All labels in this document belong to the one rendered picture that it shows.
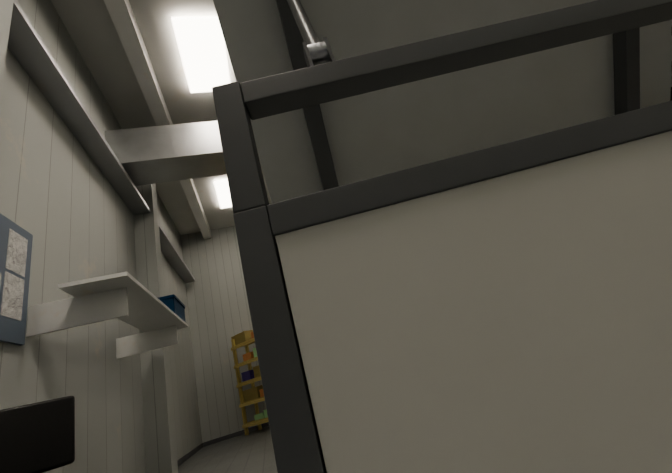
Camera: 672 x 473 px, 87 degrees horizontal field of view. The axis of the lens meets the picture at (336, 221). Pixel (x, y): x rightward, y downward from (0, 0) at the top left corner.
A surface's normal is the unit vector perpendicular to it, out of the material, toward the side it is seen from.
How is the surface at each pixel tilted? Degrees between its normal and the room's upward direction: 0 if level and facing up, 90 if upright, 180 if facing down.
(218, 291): 90
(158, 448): 90
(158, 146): 90
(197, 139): 90
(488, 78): 128
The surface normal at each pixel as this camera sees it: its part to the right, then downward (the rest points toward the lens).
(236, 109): -0.04, -0.39
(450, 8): 0.14, 0.23
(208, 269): 0.17, -0.44
